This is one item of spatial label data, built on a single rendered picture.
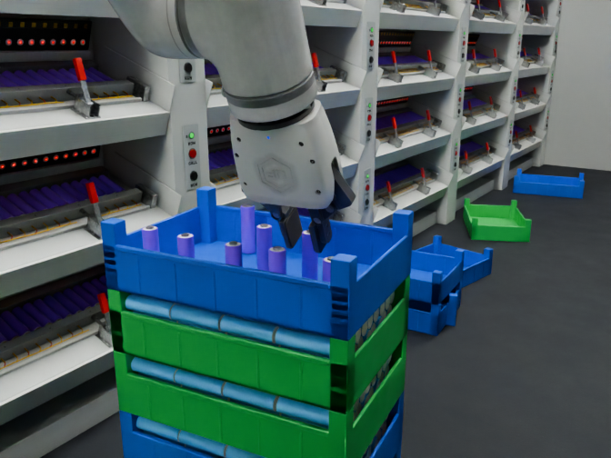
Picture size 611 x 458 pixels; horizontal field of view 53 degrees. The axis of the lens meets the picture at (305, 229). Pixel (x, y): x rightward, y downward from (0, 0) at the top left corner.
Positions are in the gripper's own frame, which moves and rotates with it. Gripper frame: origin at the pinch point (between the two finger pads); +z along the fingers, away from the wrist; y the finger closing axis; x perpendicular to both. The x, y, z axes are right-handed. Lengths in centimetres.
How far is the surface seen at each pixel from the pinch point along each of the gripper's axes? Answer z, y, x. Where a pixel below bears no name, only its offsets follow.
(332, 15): 13, -35, 90
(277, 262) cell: -1.0, -0.1, -6.5
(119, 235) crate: -2.7, -19.0, -8.1
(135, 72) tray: 0, -50, 35
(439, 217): 113, -26, 136
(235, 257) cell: -1.1, -4.9, -7.0
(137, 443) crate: 20.8, -18.4, -19.9
